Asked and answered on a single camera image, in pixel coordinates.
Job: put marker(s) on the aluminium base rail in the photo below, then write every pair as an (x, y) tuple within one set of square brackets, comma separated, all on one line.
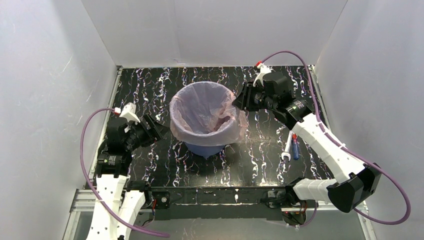
[(243, 214)]

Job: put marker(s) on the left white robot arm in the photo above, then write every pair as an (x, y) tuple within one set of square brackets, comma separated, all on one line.
[(116, 207)]

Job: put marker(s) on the blue handled screwdriver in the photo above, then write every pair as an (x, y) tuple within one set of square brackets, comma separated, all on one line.
[(296, 151)]

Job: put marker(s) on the blue plastic trash bin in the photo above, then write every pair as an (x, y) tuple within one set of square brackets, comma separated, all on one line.
[(204, 151)]

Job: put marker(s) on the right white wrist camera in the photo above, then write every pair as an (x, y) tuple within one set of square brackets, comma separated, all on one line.
[(263, 70)]

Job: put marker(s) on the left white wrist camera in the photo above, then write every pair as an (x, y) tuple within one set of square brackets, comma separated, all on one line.
[(128, 112)]

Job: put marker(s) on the silver open-end wrench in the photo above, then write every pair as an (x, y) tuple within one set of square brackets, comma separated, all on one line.
[(286, 154)]

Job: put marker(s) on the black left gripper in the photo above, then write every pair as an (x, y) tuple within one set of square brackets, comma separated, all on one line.
[(148, 131)]

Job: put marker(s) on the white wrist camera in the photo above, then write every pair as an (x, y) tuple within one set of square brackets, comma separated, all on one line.
[(128, 112), (263, 70)]

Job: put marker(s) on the pink plastic trash bag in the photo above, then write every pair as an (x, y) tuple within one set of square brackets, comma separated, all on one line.
[(202, 114)]

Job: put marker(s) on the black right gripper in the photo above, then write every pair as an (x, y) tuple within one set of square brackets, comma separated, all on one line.
[(248, 97)]

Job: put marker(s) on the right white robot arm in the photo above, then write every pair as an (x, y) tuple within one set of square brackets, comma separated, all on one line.
[(353, 180)]

